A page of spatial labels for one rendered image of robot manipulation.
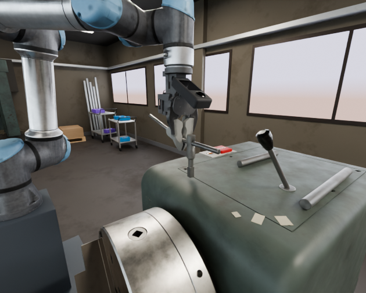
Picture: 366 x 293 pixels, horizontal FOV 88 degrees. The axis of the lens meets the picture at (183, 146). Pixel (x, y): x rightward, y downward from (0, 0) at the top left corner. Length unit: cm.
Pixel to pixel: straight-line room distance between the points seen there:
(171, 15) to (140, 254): 48
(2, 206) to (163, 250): 58
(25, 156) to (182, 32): 62
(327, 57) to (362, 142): 109
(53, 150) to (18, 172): 13
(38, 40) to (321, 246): 86
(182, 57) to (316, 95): 271
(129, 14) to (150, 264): 46
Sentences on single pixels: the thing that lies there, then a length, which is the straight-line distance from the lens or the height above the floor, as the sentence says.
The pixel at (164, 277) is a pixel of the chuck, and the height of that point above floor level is 121.
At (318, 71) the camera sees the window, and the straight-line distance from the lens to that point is 312.
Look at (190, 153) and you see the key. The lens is 49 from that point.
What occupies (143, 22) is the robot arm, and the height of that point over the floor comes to 163.
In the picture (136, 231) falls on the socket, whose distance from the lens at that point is 40.
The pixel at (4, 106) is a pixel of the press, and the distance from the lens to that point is 643.
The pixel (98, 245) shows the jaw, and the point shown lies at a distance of 47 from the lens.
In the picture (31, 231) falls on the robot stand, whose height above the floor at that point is 105.
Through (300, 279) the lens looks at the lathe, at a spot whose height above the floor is 124.
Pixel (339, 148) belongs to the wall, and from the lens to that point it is 312.
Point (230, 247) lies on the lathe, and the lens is 38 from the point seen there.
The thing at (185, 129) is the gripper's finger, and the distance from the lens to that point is 52.
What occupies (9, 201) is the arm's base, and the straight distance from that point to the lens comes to 82.
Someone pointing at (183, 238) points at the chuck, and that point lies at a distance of 38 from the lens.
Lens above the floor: 148
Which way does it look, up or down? 16 degrees down
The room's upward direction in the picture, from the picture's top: straight up
